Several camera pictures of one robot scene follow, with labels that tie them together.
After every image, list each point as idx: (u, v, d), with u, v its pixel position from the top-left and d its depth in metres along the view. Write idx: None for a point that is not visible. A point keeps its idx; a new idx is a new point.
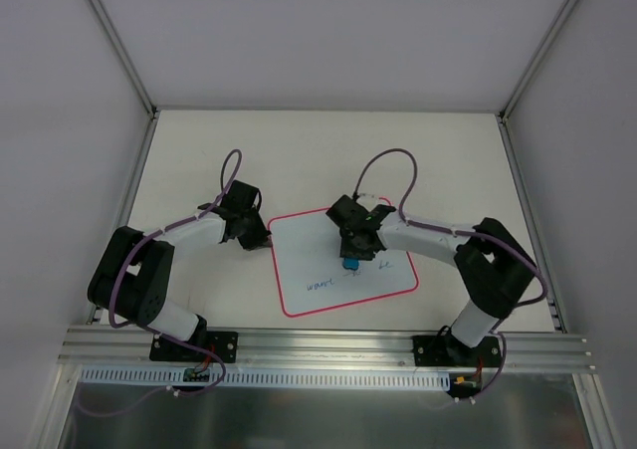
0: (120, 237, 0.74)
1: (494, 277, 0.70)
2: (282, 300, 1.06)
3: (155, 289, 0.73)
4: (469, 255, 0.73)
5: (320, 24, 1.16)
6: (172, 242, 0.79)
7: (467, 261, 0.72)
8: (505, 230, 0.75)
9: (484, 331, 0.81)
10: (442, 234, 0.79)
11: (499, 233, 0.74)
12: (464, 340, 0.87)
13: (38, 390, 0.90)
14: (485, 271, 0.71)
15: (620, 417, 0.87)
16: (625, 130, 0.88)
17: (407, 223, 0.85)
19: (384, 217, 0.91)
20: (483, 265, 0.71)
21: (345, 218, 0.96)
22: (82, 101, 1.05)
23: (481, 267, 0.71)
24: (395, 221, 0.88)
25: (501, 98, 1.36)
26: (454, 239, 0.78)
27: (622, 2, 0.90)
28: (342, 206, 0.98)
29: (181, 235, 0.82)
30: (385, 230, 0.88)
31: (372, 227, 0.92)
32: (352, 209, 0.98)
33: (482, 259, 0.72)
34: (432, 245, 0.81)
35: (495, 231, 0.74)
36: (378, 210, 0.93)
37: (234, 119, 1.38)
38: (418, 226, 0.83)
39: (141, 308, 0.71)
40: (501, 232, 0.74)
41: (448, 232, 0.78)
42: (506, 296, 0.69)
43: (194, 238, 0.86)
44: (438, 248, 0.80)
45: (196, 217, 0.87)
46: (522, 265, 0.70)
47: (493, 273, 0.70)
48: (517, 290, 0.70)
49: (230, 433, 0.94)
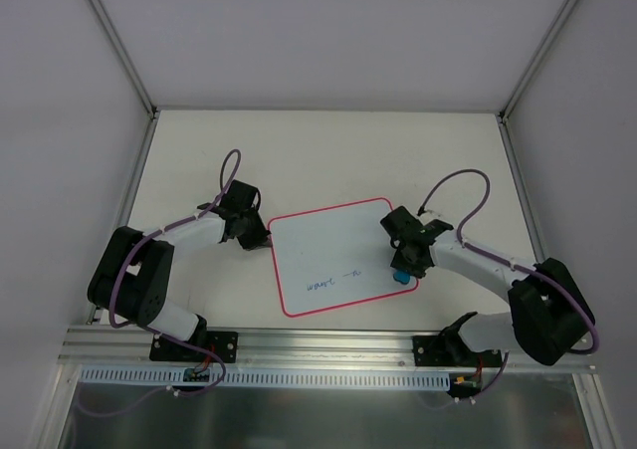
0: (120, 237, 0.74)
1: (547, 324, 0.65)
2: (282, 300, 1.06)
3: (155, 289, 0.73)
4: (527, 293, 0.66)
5: (322, 25, 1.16)
6: (172, 242, 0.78)
7: (523, 299, 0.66)
8: (566, 276, 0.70)
9: (492, 338, 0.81)
10: (498, 264, 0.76)
11: (562, 277, 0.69)
12: (467, 340, 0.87)
13: (38, 390, 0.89)
14: (537, 313, 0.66)
15: (618, 416, 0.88)
16: (625, 132, 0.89)
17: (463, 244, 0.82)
19: (438, 234, 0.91)
20: (539, 309, 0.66)
21: (397, 229, 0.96)
22: (82, 101, 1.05)
23: (536, 309, 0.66)
24: (449, 241, 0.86)
25: (501, 100, 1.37)
26: (511, 273, 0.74)
27: (622, 5, 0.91)
28: (396, 217, 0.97)
29: (181, 234, 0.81)
30: (437, 246, 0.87)
31: (424, 240, 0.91)
32: (406, 221, 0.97)
33: (538, 302, 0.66)
34: (484, 272, 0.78)
35: (556, 274, 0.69)
36: (433, 227, 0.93)
37: (235, 118, 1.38)
38: (474, 251, 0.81)
39: (141, 308, 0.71)
40: (562, 275, 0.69)
41: (506, 264, 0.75)
42: (553, 345, 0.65)
43: (194, 238, 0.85)
44: (491, 277, 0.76)
45: (195, 216, 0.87)
46: (577, 317, 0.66)
47: (545, 318, 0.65)
48: (566, 340, 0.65)
49: (232, 433, 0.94)
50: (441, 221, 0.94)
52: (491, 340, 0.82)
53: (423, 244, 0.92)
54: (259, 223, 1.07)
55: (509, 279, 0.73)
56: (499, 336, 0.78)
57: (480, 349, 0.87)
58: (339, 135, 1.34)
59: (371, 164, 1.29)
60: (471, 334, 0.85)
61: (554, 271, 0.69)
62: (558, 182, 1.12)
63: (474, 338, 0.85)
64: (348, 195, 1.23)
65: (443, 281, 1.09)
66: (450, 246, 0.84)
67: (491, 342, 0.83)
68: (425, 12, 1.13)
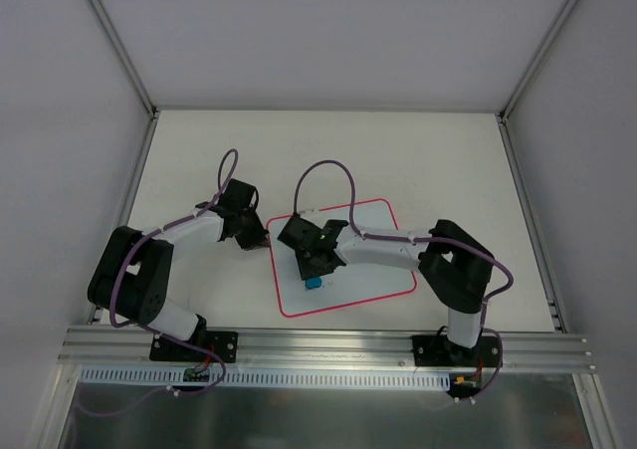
0: (119, 237, 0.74)
1: (459, 277, 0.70)
2: (281, 300, 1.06)
3: (155, 288, 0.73)
4: (431, 261, 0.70)
5: (323, 24, 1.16)
6: (171, 241, 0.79)
7: (431, 269, 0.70)
8: (459, 227, 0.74)
9: (473, 328, 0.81)
10: (400, 243, 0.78)
11: (453, 232, 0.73)
12: (459, 340, 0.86)
13: (38, 389, 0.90)
14: (449, 272, 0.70)
15: (618, 416, 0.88)
16: (625, 131, 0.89)
17: (363, 237, 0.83)
19: (337, 235, 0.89)
20: (446, 266, 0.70)
21: (298, 238, 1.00)
22: (82, 100, 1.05)
23: (445, 269, 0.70)
24: (350, 237, 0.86)
25: (501, 100, 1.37)
26: (413, 247, 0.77)
27: (622, 5, 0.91)
28: (294, 226, 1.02)
29: (180, 234, 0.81)
30: (342, 248, 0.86)
31: (326, 246, 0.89)
32: (304, 228, 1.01)
33: (444, 262, 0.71)
34: (391, 255, 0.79)
35: (450, 231, 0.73)
36: (328, 227, 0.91)
37: (235, 118, 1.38)
38: (375, 238, 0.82)
39: (141, 308, 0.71)
40: (455, 231, 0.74)
41: (406, 241, 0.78)
42: (472, 291, 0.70)
43: (193, 237, 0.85)
44: (399, 259, 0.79)
45: (195, 215, 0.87)
46: (480, 259, 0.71)
47: (456, 273, 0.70)
48: (480, 282, 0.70)
49: (231, 433, 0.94)
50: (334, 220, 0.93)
52: (475, 329, 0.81)
53: (328, 251, 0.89)
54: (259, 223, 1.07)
55: (415, 253, 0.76)
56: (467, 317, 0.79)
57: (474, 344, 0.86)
58: (339, 135, 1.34)
59: (371, 163, 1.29)
60: (460, 334, 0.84)
61: (446, 230, 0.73)
62: (557, 183, 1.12)
63: (467, 336, 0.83)
64: (348, 195, 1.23)
65: None
66: (353, 243, 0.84)
67: (469, 332, 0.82)
68: (425, 12, 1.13)
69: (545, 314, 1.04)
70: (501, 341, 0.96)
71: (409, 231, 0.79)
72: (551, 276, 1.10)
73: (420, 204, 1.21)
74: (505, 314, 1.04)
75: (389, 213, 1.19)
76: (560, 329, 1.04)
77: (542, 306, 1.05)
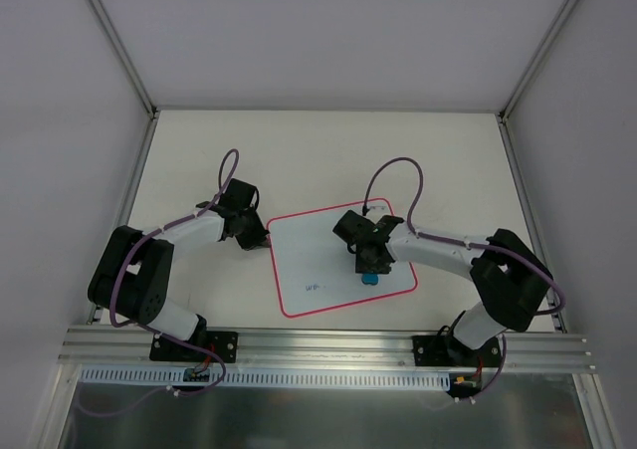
0: (119, 238, 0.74)
1: (511, 290, 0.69)
2: (281, 300, 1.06)
3: (155, 288, 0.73)
4: (485, 268, 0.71)
5: (323, 24, 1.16)
6: (171, 241, 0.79)
7: (484, 275, 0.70)
8: (519, 240, 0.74)
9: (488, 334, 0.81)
10: (453, 246, 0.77)
11: (513, 244, 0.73)
12: (464, 340, 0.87)
13: (38, 389, 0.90)
14: (503, 284, 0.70)
15: (619, 416, 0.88)
16: (625, 131, 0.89)
17: (417, 234, 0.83)
19: (391, 229, 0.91)
20: (500, 277, 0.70)
21: (351, 232, 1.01)
22: (82, 100, 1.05)
23: (498, 280, 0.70)
24: (403, 235, 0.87)
25: (501, 100, 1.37)
26: (468, 252, 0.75)
27: (622, 5, 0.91)
28: (347, 221, 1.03)
29: (181, 233, 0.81)
30: (394, 243, 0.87)
31: (379, 239, 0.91)
32: (358, 223, 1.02)
33: (499, 273, 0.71)
34: (442, 257, 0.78)
35: (508, 243, 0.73)
36: (383, 222, 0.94)
37: (234, 118, 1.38)
38: (428, 237, 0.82)
39: (141, 308, 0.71)
40: (514, 243, 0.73)
41: (461, 245, 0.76)
42: (522, 308, 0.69)
43: (194, 237, 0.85)
44: (450, 261, 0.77)
45: (195, 215, 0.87)
46: (536, 277, 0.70)
47: (510, 287, 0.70)
48: (532, 301, 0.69)
49: (232, 433, 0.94)
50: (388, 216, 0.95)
52: (491, 334, 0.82)
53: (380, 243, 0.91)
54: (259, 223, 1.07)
55: (468, 258, 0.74)
56: (486, 326, 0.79)
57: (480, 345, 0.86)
58: (339, 135, 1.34)
59: (371, 164, 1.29)
60: (467, 334, 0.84)
61: (505, 241, 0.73)
62: (557, 182, 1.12)
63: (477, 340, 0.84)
64: (348, 195, 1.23)
65: (443, 281, 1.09)
66: (406, 239, 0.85)
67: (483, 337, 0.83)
68: (424, 12, 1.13)
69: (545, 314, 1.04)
70: (502, 341, 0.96)
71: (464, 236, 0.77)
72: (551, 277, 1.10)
73: (421, 204, 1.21)
74: None
75: (389, 213, 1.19)
76: (560, 329, 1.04)
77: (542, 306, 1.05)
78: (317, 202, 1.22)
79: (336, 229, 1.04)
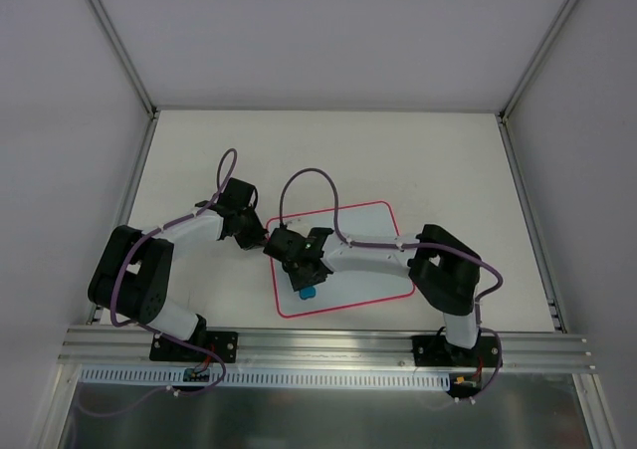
0: (118, 239, 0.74)
1: (447, 281, 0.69)
2: (280, 300, 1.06)
3: (155, 287, 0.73)
4: (421, 267, 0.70)
5: (322, 24, 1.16)
6: (172, 239, 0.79)
7: (421, 275, 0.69)
8: (444, 230, 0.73)
9: (470, 328, 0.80)
10: (388, 250, 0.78)
11: (440, 237, 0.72)
12: (458, 341, 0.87)
13: (38, 389, 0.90)
14: (440, 278, 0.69)
15: (618, 416, 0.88)
16: (624, 131, 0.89)
17: (349, 244, 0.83)
19: (323, 243, 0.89)
20: (434, 271, 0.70)
21: (285, 249, 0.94)
22: (82, 100, 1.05)
23: (435, 274, 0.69)
24: (335, 246, 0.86)
25: (501, 100, 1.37)
26: (401, 253, 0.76)
27: (622, 5, 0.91)
28: (277, 238, 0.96)
29: (181, 232, 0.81)
30: (331, 258, 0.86)
31: (313, 255, 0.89)
32: (287, 239, 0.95)
33: (433, 268, 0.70)
34: (379, 264, 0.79)
35: (436, 235, 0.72)
36: (314, 237, 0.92)
37: (234, 118, 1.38)
38: (361, 245, 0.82)
39: (142, 307, 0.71)
40: (441, 234, 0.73)
41: (394, 247, 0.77)
42: (462, 295, 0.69)
43: (193, 236, 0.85)
44: (387, 266, 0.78)
45: (195, 214, 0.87)
46: (467, 262, 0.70)
47: (446, 279, 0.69)
48: (469, 284, 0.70)
49: (232, 434, 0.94)
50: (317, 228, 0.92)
52: (471, 327, 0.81)
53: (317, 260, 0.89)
54: (258, 222, 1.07)
55: (405, 260, 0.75)
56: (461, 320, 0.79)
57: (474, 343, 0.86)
58: (339, 136, 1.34)
59: (371, 163, 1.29)
60: (458, 336, 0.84)
61: (433, 235, 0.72)
62: (557, 182, 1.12)
63: (464, 336, 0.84)
64: (348, 195, 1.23)
65: None
66: (339, 251, 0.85)
67: (467, 332, 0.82)
68: (424, 12, 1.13)
69: (545, 314, 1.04)
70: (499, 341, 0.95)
71: (398, 238, 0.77)
72: (551, 277, 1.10)
73: (421, 204, 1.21)
74: (504, 314, 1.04)
75: (389, 213, 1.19)
76: (560, 329, 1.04)
77: (542, 306, 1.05)
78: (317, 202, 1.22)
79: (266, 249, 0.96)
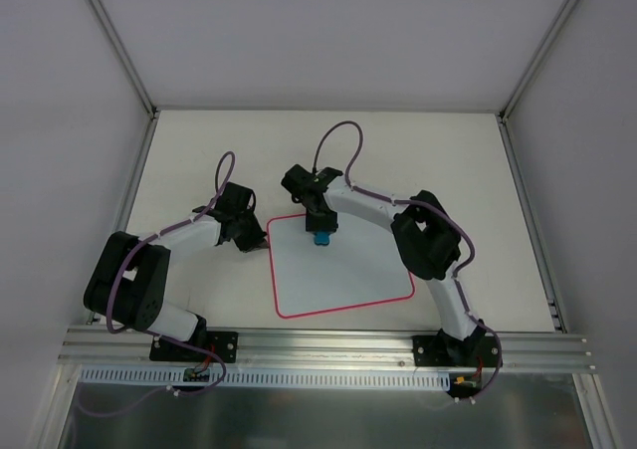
0: (115, 244, 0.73)
1: (424, 245, 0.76)
2: (278, 299, 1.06)
3: (152, 294, 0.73)
4: (405, 222, 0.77)
5: (323, 24, 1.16)
6: (169, 246, 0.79)
7: (402, 229, 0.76)
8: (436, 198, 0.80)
9: (457, 314, 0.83)
10: (381, 201, 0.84)
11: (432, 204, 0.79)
12: (453, 334, 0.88)
13: (38, 389, 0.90)
14: (418, 238, 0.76)
15: (619, 416, 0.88)
16: (624, 131, 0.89)
17: (351, 188, 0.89)
19: (330, 180, 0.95)
20: (415, 230, 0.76)
21: (298, 182, 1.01)
22: (83, 100, 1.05)
23: (414, 232, 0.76)
24: (340, 187, 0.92)
25: (501, 100, 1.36)
26: (392, 208, 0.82)
27: (622, 5, 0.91)
28: (296, 173, 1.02)
29: (178, 238, 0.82)
30: (331, 195, 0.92)
31: (318, 188, 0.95)
32: (304, 175, 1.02)
33: (415, 227, 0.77)
34: (371, 211, 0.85)
35: (429, 201, 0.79)
36: (325, 173, 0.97)
37: (234, 119, 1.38)
38: (362, 192, 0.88)
39: (138, 314, 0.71)
40: (434, 204, 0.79)
41: (388, 201, 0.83)
42: (433, 258, 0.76)
43: (190, 241, 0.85)
44: (377, 215, 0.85)
45: (192, 220, 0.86)
46: (447, 234, 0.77)
47: (423, 242, 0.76)
48: (443, 254, 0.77)
49: (231, 434, 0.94)
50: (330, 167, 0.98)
52: (458, 314, 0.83)
53: (318, 192, 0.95)
54: (255, 224, 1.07)
55: (391, 213, 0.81)
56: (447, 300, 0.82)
57: (470, 337, 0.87)
58: (341, 135, 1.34)
59: (389, 159, 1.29)
60: (449, 325, 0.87)
61: (425, 200, 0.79)
62: (557, 183, 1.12)
63: (454, 327, 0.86)
64: None
65: None
66: (341, 191, 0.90)
67: (452, 317, 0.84)
68: (424, 13, 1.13)
69: (545, 314, 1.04)
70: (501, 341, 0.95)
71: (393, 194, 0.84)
72: (551, 276, 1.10)
73: None
74: (504, 314, 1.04)
75: None
76: (560, 329, 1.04)
77: (542, 307, 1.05)
78: None
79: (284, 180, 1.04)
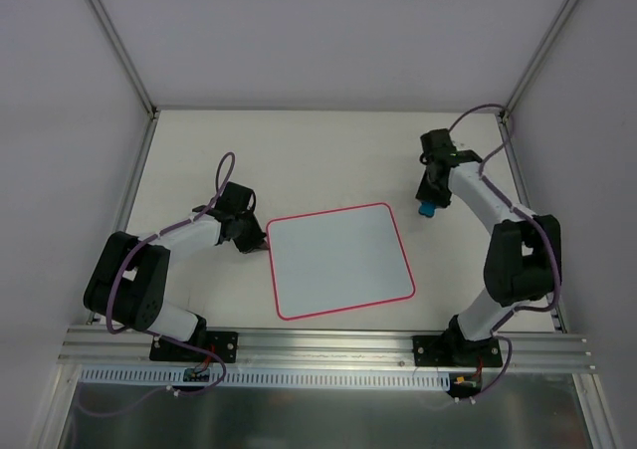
0: (115, 243, 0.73)
1: (517, 267, 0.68)
2: (278, 299, 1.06)
3: (152, 295, 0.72)
4: (512, 231, 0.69)
5: (323, 24, 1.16)
6: (168, 246, 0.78)
7: (504, 233, 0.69)
8: (558, 232, 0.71)
9: (482, 328, 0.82)
10: (500, 203, 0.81)
11: (551, 234, 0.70)
12: (464, 331, 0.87)
13: (38, 389, 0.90)
14: (514, 255, 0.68)
15: (619, 416, 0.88)
16: (625, 131, 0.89)
17: (482, 177, 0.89)
19: (466, 161, 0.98)
20: (515, 248, 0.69)
21: (434, 146, 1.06)
22: (83, 100, 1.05)
23: (514, 248, 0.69)
24: (472, 173, 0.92)
25: (501, 100, 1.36)
26: (507, 213, 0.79)
27: (623, 4, 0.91)
28: (436, 136, 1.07)
29: (178, 238, 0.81)
30: (459, 173, 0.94)
31: (449, 162, 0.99)
32: (443, 142, 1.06)
33: (518, 244, 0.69)
34: (486, 206, 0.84)
35: (547, 230, 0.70)
36: (466, 153, 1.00)
37: (234, 119, 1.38)
38: (489, 186, 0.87)
39: (138, 314, 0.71)
40: (552, 239, 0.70)
41: (507, 205, 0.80)
42: (512, 287, 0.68)
43: (190, 241, 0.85)
44: (490, 213, 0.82)
45: (192, 219, 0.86)
46: (545, 274, 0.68)
47: (517, 264, 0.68)
48: (528, 289, 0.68)
49: (232, 434, 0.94)
50: (474, 152, 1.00)
52: (483, 328, 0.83)
53: (446, 165, 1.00)
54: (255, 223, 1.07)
55: (504, 216, 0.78)
56: (486, 318, 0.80)
57: (478, 339, 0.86)
58: (340, 136, 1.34)
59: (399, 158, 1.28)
60: (468, 325, 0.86)
61: (544, 225, 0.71)
62: (557, 183, 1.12)
63: (472, 332, 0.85)
64: (349, 195, 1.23)
65: (443, 284, 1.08)
66: (469, 175, 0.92)
67: (477, 328, 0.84)
68: (424, 13, 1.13)
69: (545, 314, 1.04)
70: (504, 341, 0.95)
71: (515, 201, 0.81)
72: None
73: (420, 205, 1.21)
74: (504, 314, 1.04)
75: (389, 213, 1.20)
76: (560, 329, 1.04)
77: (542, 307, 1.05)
78: (324, 188, 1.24)
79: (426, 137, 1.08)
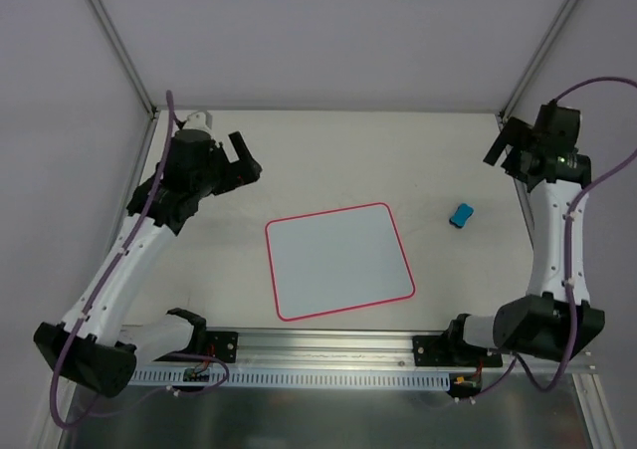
0: (45, 336, 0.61)
1: (528, 336, 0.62)
2: (277, 300, 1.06)
3: (112, 367, 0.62)
4: (543, 308, 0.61)
5: (324, 24, 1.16)
6: (104, 321, 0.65)
7: (533, 304, 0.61)
8: (595, 333, 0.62)
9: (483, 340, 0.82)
10: (558, 266, 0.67)
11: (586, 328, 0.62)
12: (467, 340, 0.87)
13: (38, 388, 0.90)
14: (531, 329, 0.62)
15: (619, 417, 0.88)
16: (625, 131, 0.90)
17: (567, 215, 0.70)
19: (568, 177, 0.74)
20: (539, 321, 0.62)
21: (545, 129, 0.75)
22: (83, 101, 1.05)
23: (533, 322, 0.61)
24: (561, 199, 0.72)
25: (501, 100, 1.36)
26: (559, 282, 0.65)
27: (622, 5, 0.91)
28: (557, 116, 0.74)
29: (111, 300, 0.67)
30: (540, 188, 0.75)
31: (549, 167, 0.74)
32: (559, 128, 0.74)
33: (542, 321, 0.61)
34: (544, 248, 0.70)
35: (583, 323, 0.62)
36: (579, 166, 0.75)
37: (233, 119, 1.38)
38: (567, 229, 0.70)
39: (106, 385, 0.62)
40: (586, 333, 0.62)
41: (564, 274, 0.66)
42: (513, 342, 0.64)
43: (130, 288, 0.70)
44: (542, 262, 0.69)
45: (123, 249, 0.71)
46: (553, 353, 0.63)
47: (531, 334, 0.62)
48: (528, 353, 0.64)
49: (232, 434, 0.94)
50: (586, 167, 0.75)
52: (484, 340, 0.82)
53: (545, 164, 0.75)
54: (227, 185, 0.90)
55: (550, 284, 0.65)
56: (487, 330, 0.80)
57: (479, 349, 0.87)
58: (340, 135, 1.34)
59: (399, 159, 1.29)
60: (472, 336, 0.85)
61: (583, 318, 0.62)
62: None
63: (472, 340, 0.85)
64: (349, 195, 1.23)
65: (444, 285, 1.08)
66: (555, 203, 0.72)
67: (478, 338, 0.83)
68: (424, 12, 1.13)
69: None
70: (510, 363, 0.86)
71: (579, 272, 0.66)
72: None
73: (420, 205, 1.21)
74: None
75: (389, 213, 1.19)
76: None
77: None
78: (324, 188, 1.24)
79: (545, 105, 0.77)
